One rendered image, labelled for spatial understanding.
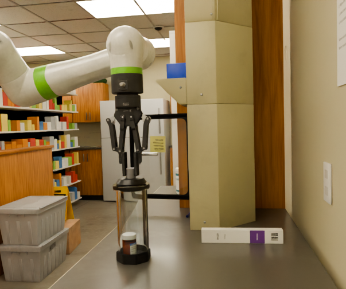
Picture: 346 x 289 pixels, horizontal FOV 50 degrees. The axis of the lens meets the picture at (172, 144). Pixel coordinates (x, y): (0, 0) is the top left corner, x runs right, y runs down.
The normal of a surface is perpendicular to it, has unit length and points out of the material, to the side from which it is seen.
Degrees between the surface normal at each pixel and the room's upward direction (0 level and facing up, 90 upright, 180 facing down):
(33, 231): 96
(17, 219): 96
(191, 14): 90
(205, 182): 90
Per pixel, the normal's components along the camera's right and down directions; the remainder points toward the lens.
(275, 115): -0.15, 0.06
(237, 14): 0.58, 0.03
